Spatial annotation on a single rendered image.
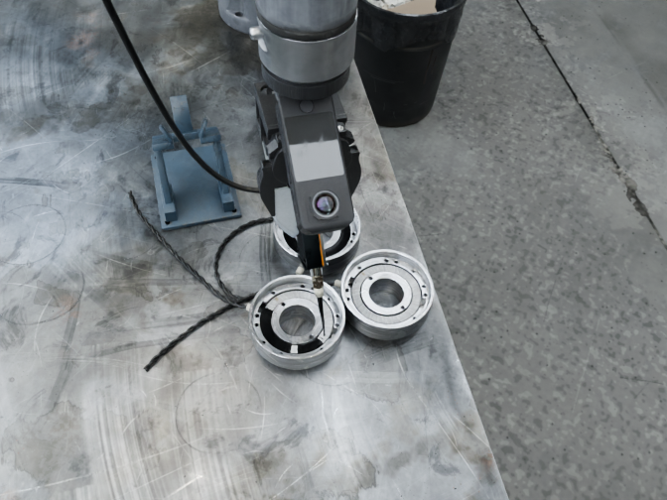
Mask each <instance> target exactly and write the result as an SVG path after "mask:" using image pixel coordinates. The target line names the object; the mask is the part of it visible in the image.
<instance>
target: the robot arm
mask: <svg viewBox="0 0 667 500"><path fill-rule="evenodd" d="M217 1H218V10H219V14H220V17H221V18H222V20H223V21H224V22H225V23H226V24H227V25H228V26H229V27H231V28H232V29H234V30H236V31H238V32H241V33H244V34H247V35H249V36H250V38H251V40H258V50H259V57H260V59H261V69H262V76H263V79H264V80H265V81H263V82H256V83H254V91H255V106H256V121H257V128H258V131H259V135H260V138H261V142H263V145H264V148H265V152H266V155H267V156H268V158H269V160H261V161H260V164H261V167H260V168H259V170H258V171H257V184H258V188H259V192H260V196H261V199H262V201H263V203H264V204H265V206H266V208H267V209H268V211H269V213H270V214H271V216H273V218H274V220H275V221H276V223H277V224H278V226H279V227H280V228H281V229H282V230H283V231H284V232H286V233H287V234H288V235H290V236H291V237H296V236H298V234H300V231H301V232H302V233H303V234H306V235H316V234H321V233H327V232H333V231H339V230H343V229H345V228H346V227H348V226H349V225H350V224H351V223H352V222H353V220H354V209H353V204H352V199H351V197H352V195H353V193H354V192H355V190H356V188H357V186H358V184H359V181H360V178H361V166H360V162H359V155H360V152H359V150H358V147H357V145H352V146H349V145H351V144H352V143H354V138H353V136H352V133H351V131H348V130H346V129H345V123H346V122H347V116H346V114H345V112H344V109H343V107H342V104H341V102H340V99H339V97H338V94H337V92H338V91H339V90H341V89H342V88H343V87H344V86H345V84H346V83H347V81H348V78H349V70H350V65H351V63H352V60H353V57H354V50H355V37H356V25H357V1H358V0H217ZM268 86H269V87H270V88H269V87H268ZM264 88H266V94H264V93H262V92H261V91H262V90H263V89H264Z"/></svg>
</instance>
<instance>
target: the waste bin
mask: <svg viewBox="0 0 667 500"><path fill-rule="evenodd" d="M466 1H467V0H436V5H435V8H436V10H437V12H436V13H430V14H403V13H397V12H392V11H389V10H386V9H383V8H380V7H378V6H376V5H374V4H372V3H370V2H368V1H367V0H358V1H357V25H356V37H355V50H354V57H353V58H354V61H355V64H356V66H357V69H358V72H359V75H360V78H361V81H362V84H363V86H364V89H365V92H366V95H367V98H368V101H369V103H370V106H371V109H372V112H373V115H374V118H375V121H376V124H379V125H384V126H393V127H397V126H406V125H410V124H414V123H416V122H418V121H420V120H422V119H423V118H425V117H426V116H427V115H428V114H429V112H430V111H431V109H432V107H433V104H434V101H435V97H436V94H437V91H438V88H439V84H440V81H441V78H442V75H443V71H444V68H445V65H446V62H447V58H448V55H449V52H450V49H451V45H452V42H453V39H454V38H455V36H456V33H457V30H458V28H459V24H460V21H461V18H462V14H463V11H464V7H465V4H466Z"/></svg>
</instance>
